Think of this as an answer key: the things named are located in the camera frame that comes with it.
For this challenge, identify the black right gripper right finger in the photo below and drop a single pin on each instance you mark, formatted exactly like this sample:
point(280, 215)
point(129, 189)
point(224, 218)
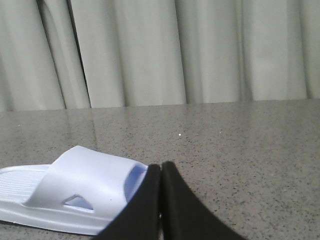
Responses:
point(184, 216)

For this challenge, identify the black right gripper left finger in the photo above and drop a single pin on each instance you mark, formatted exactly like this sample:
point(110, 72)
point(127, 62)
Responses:
point(139, 220)

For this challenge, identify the light blue slipper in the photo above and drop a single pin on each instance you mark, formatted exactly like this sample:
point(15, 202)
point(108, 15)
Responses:
point(81, 192)

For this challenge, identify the pale green curtain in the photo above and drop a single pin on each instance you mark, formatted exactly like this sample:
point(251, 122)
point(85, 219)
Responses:
point(77, 54)

